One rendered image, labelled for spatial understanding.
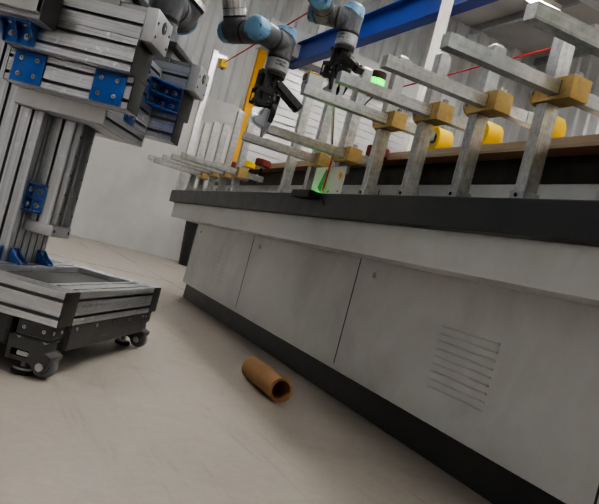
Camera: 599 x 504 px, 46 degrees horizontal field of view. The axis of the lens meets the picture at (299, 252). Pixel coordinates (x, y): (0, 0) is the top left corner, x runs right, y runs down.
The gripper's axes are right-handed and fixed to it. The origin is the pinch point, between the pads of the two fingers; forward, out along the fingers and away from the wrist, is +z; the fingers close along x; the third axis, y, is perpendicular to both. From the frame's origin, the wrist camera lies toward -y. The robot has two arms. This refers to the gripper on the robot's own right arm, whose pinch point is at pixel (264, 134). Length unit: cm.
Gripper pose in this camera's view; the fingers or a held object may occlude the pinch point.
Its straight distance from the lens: 234.7
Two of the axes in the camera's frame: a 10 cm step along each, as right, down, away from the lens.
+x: 3.7, 0.9, -9.2
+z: -2.7, 9.6, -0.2
